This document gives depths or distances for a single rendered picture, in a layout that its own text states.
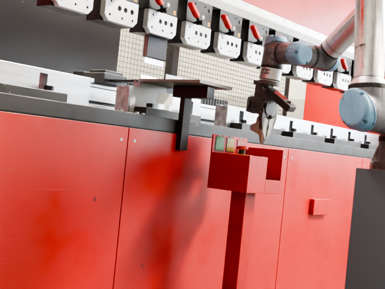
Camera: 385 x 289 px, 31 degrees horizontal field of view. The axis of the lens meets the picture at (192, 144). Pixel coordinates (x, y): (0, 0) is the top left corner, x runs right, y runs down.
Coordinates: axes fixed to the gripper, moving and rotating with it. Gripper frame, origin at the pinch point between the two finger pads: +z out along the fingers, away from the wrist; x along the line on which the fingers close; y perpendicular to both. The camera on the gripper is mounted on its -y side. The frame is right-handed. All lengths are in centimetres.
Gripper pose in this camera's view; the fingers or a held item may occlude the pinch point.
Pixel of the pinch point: (264, 140)
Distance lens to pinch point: 239.9
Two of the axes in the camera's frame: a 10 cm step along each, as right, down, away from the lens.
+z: -1.7, 9.9, 0.4
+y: -7.6, -1.6, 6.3
